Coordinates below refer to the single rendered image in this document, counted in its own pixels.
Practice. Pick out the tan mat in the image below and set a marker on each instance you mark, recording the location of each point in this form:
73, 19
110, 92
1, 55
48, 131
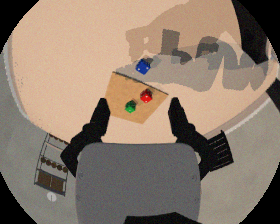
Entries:
122, 89

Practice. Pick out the green die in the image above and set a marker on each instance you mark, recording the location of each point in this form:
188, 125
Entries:
130, 107

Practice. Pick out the red die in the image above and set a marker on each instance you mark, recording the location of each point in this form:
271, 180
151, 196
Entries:
146, 96

